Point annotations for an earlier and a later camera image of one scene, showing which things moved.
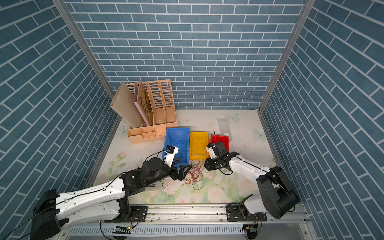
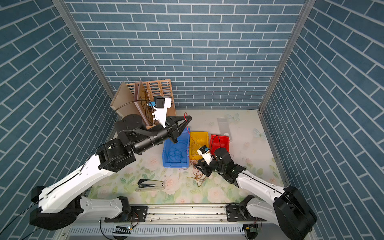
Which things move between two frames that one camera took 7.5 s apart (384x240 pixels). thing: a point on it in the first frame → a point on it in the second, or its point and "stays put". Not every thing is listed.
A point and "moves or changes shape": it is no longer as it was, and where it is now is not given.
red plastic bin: x=224 y=139 stays put
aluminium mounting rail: x=191 y=222 stays put
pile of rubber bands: x=195 y=175 moves or changes shape
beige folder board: x=124 y=103 stays put
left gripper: x=179 y=175 → x=173 y=130
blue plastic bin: x=180 y=138 stays put
